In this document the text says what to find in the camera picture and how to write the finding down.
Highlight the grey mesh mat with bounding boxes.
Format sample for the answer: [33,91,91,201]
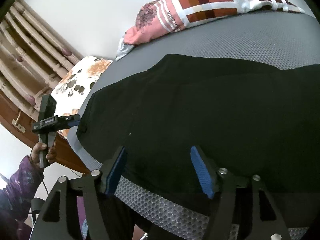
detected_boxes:
[67,11,320,240]

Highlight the black cable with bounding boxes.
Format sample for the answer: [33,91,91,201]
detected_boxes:
[41,171,51,196]

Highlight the wooden bed frame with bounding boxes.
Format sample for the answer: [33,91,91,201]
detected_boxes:
[0,90,92,175]

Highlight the beige patterned curtain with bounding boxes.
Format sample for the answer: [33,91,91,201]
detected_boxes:
[0,0,83,120]

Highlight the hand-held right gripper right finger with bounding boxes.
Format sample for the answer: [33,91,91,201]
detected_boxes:
[190,145,292,240]

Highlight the floral pillow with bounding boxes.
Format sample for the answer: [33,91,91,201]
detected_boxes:
[50,56,113,139]

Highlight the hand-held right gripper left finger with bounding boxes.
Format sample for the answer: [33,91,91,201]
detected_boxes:
[30,146,128,240]

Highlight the black pants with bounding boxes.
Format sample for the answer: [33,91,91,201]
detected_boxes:
[76,54,320,240]

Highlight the person's left forearm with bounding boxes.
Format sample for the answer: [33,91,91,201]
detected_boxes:
[0,155,45,240]

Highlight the plaid red white pillow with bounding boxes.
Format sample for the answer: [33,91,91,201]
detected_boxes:
[115,0,306,61]

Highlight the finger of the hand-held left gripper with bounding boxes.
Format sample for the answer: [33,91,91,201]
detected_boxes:
[66,114,81,128]

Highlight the person's left hand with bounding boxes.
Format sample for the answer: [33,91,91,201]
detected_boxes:
[30,142,57,169]

